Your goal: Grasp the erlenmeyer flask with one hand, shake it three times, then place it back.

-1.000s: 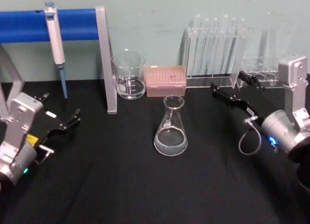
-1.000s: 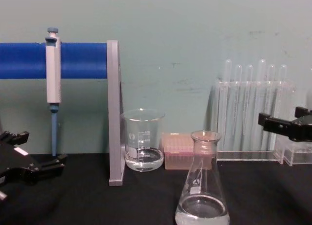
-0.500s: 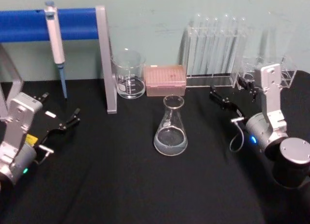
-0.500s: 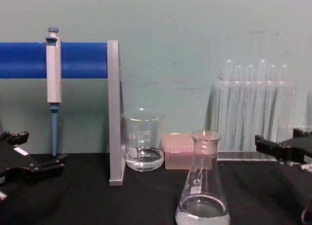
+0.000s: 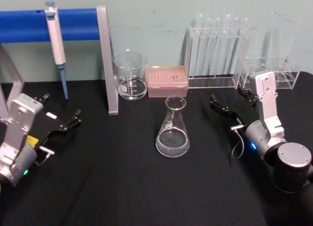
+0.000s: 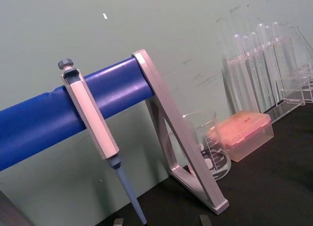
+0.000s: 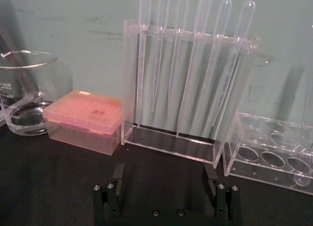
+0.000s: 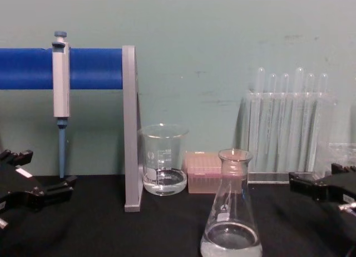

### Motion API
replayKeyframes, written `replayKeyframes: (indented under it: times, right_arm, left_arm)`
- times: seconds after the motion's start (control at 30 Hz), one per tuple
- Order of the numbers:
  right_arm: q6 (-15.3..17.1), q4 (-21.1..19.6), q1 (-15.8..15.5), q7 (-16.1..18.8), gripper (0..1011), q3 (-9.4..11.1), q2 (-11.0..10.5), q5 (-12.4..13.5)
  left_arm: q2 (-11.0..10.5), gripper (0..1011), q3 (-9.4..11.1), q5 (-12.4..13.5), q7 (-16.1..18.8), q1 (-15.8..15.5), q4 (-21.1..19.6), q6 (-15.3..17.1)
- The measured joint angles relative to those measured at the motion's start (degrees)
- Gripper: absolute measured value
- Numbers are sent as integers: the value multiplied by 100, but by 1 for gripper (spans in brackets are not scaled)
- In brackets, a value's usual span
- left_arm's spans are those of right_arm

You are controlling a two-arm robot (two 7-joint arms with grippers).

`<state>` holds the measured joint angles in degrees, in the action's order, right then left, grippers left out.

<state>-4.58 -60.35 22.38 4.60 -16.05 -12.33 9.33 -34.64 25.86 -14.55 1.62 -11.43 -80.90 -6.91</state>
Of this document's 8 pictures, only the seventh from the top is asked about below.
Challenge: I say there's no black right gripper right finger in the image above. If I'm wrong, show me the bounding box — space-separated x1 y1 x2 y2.
203 163 240 226

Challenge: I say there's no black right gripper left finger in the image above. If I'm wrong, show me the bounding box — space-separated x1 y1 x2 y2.
92 163 127 226

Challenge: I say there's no clear acrylic test tube rack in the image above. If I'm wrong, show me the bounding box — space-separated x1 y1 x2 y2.
222 109 313 195

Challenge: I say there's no clear acrylic pipette stand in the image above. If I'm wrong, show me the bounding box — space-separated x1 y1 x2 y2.
121 18 260 169

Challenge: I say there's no orange pipette tip box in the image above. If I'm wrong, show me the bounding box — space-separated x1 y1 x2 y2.
42 89 123 155

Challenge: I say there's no large glass beaker with scale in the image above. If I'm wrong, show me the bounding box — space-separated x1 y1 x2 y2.
0 49 73 136

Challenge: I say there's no clear plastic transfer pipette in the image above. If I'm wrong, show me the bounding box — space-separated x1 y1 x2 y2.
167 0 191 115
152 0 171 113
194 0 232 123
136 0 153 128
211 0 256 128
176 0 215 137

